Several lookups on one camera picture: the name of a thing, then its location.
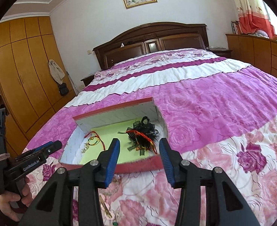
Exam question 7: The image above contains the multicolour braided string bracelet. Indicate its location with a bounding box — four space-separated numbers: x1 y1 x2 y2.
118 129 158 156

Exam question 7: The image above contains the gold pink hair clip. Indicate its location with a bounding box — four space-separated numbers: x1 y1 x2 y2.
99 195 113 219

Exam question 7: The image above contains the person's left hand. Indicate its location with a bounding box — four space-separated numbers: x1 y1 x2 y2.
0 176 33 222

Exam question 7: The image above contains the black hair claw clip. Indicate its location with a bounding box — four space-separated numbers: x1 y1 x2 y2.
125 116 159 156

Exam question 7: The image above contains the pink cardboard box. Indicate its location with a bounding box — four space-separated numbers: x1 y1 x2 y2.
59 97 168 173

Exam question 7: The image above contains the pink floral bedspread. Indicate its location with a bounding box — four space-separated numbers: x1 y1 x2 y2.
27 48 277 225

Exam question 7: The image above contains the dark wooden nightstand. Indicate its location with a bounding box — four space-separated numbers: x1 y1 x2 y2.
81 73 95 87

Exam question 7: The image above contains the black hanging bag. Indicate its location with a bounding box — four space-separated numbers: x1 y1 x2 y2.
57 83 69 96

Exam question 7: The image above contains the wooden wardrobe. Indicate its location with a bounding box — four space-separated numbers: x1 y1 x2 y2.
0 16 76 158

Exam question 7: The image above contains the beige hanging bag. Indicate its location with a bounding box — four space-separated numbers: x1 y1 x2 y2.
48 59 65 85

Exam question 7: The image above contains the dark wooden headboard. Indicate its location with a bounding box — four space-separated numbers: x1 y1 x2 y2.
93 22 209 70

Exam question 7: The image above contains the wooden dresser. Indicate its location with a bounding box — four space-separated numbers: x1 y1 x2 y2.
226 34 277 78

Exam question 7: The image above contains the red white curtain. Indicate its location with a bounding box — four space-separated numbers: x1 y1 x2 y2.
234 0 274 38

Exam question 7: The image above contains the red string bracelet in box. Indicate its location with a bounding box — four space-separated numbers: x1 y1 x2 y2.
83 131 106 151

